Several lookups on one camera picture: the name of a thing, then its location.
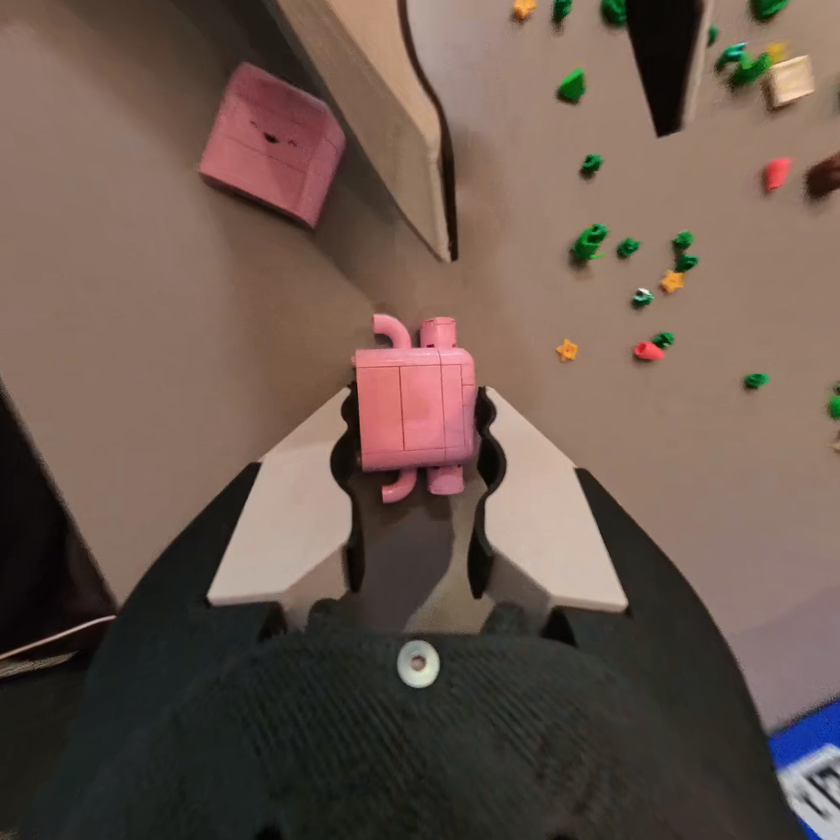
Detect person's black jacket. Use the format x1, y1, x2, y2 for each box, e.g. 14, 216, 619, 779
0, 381, 119, 840

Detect pink brick block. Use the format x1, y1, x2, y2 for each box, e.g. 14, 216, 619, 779
199, 62, 347, 229

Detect brown round brick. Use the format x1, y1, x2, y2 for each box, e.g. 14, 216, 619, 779
804, 154, 840, 201

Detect pink brick animal body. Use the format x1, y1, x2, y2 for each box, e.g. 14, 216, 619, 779
354, 315, 478, 505

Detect thin white cable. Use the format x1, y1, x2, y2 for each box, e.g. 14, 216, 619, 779
0, 615, 118, 660

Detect scattered small green clips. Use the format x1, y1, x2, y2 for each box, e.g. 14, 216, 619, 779
551, 0, 840, 421

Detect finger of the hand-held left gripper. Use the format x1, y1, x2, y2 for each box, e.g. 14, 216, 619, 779
262, 0, 459, 263
625, 0, 715, 139

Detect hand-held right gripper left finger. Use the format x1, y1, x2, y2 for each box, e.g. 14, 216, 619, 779
206, 386, 365, 608

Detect pink smiley face tile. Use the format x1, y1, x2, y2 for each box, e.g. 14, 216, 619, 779
209, 105, 339, 191

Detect white square tile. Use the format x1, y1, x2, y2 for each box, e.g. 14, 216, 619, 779
761, 56, 816, 109

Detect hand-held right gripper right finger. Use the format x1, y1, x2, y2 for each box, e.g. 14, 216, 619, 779
467, 386, 630, 614

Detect green spiky leaf piece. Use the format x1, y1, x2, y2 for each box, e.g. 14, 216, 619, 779
569, 223, 609, 263
728, 51, 774, 89

